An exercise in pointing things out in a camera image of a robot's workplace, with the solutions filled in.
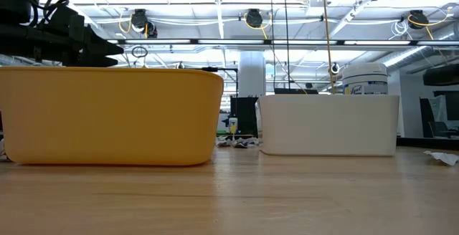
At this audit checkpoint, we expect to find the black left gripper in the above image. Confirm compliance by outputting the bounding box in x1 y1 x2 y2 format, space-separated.
46 23 125 67

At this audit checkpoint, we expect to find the white plastic bin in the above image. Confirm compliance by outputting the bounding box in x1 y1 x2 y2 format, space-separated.
257 94 401 157

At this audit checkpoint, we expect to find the yellow plastic bin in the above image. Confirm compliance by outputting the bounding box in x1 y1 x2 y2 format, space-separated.
0 66 225 167

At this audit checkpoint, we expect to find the ceiling light bar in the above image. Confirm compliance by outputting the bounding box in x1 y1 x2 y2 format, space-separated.
107 38 459 47

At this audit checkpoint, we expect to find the white column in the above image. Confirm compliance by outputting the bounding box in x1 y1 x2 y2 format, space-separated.
238 51 267 98

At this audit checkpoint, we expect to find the black cabinet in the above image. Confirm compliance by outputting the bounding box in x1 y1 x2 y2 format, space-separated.
229 96 260 138

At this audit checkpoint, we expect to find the black perforated box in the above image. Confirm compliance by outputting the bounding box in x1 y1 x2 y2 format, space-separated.
274 87 319 95

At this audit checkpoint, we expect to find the white wipes canister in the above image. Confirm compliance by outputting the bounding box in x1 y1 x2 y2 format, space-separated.
341 62 389 96

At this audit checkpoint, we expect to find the black partition panel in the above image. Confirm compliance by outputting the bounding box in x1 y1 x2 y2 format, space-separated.
419 97 435 138

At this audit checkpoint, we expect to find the black office chair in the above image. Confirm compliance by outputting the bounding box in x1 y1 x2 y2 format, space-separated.
428 120 459 138

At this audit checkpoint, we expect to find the black monitor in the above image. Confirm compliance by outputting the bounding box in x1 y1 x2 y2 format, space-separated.
432 90 459 121

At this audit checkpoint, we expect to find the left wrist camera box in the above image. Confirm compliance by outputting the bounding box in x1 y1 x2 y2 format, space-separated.
49 4 87 32

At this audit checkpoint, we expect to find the black ceiling cable reel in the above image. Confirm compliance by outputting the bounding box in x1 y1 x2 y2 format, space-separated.
407 9 451 41
243 8 270 39
120 8 158 39

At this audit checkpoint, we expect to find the thin black hanging cable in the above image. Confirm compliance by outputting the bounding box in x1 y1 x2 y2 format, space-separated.
269 0 276 91

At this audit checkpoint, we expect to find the yellow hanging cable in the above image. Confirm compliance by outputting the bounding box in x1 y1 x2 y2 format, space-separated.
320 0 337 95

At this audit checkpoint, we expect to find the grey ceiling duct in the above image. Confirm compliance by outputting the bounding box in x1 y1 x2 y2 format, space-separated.
379 30 459 75

